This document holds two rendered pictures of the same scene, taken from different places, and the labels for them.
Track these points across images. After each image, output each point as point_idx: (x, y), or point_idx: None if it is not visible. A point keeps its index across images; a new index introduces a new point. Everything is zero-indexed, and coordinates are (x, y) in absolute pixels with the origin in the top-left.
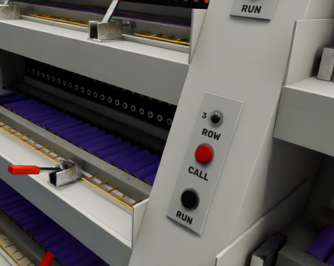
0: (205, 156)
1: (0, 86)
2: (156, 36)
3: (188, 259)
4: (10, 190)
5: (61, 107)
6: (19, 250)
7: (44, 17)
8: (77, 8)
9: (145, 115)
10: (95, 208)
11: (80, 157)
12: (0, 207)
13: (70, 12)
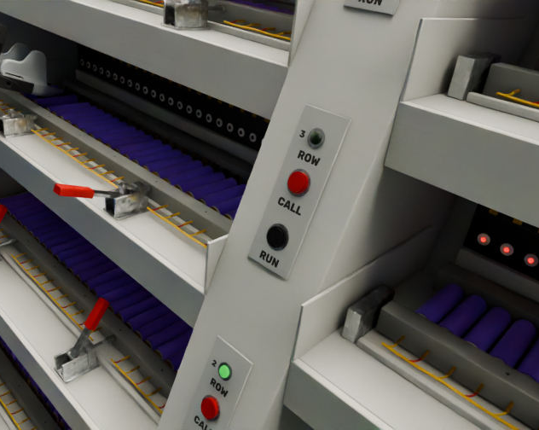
0: (299, 185)
1: (44, 82)
2: (252, 26)
3: (271, 309)
4: (55, 222)
5: (124, 115)
6: (66, 297)
7: None
8: None
9: (234, 133)
10: (162, 245)
11: (146, 181)
12: (41, 241)
13: None
